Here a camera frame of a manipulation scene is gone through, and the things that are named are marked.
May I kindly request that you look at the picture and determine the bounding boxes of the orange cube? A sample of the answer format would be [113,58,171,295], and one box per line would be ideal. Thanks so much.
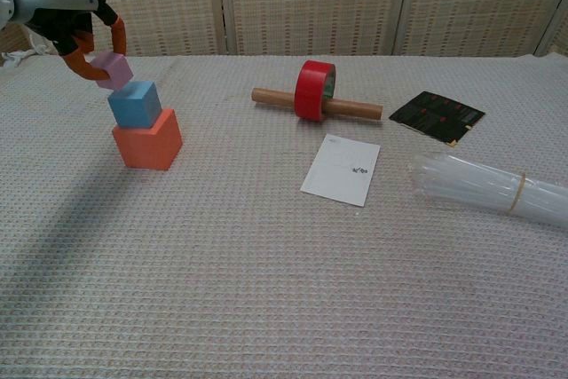
[111,107,184,171]

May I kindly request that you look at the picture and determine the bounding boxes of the woven folding screen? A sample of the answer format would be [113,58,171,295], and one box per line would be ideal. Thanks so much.
[0,0,568,58]

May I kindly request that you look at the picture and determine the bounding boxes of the pink cube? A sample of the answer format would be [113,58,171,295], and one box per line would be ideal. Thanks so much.
[90,51,134,91]

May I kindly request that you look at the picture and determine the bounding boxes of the clear plastic tube bundle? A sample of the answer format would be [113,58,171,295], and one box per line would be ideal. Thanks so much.
[407,151,568,232]

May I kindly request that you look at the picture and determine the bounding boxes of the blue cube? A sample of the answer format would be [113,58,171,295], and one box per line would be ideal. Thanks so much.
[106,80,161,128]

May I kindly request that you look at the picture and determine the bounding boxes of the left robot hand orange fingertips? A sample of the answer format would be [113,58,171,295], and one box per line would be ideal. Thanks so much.
[0,0,128,83]

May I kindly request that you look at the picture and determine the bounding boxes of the tan rubber band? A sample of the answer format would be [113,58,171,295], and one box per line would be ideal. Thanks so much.
[509,172,527,216]

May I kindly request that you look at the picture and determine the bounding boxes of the black printed packet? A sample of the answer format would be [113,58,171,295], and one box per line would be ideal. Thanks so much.
[388,91,486,149]

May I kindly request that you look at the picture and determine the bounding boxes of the woven white tablecloth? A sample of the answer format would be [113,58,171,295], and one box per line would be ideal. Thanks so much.
[0,52,568,379]

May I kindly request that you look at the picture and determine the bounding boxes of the red tape roll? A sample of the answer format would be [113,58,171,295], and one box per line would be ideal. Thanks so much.
[293,59,337,123]

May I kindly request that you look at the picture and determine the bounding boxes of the white paper card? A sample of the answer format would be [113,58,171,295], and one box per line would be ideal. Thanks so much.
[299,133,382,209]

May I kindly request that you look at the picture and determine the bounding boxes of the brown wooden rod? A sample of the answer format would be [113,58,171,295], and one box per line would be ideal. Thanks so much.
[251,87,383,122]

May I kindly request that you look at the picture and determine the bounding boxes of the white knotted cord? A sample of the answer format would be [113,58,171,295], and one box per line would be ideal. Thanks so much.
[0,30,51,67]

